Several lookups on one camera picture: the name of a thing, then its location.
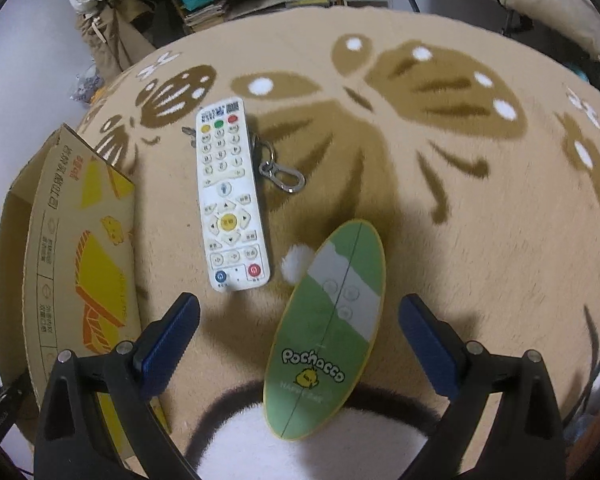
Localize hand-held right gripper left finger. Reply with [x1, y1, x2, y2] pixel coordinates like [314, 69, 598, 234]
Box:
[32, 291, 202, 480]

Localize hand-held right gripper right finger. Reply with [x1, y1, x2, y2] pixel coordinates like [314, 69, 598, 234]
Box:
[397, 294, 566, 480]

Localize green oval case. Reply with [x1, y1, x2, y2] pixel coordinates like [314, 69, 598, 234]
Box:
[263, 219, 386, 442]

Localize brown cardboard box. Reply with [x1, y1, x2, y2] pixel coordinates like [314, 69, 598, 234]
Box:
[0, 122, 171, 476]

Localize white remote control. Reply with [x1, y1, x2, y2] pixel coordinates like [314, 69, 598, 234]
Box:
[195, 96, 272, 292]

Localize tan printed blanket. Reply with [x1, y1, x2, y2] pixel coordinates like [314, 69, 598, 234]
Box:
[0, 6, 600, 480]

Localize white fluffy pompom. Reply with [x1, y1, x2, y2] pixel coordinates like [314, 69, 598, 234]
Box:
[281, 244, 314, 284]

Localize blue cloth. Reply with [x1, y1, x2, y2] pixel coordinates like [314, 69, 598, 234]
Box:
[564, 397, 600, 463]

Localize key bunch with carabiner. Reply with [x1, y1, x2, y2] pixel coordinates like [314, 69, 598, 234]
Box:
[181, 125, 306, 194]

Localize pile of small clutter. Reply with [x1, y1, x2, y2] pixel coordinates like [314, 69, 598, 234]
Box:
[70, 62, 107, 107]

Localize beige hanging pants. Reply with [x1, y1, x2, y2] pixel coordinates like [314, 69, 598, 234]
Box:
[75, 0, 157, 74]

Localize stack of old books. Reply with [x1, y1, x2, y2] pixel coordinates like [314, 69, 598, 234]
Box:
[182, 0, 229, 32]

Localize pile of magazines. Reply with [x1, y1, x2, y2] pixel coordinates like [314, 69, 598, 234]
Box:
[225, 0, 332, 22]

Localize bagged white duvet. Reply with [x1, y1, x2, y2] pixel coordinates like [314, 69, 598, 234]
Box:
[439, 0, 600, 62]

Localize black cable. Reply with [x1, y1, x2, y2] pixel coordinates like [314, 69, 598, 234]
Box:
[580, 304, 600, 413]

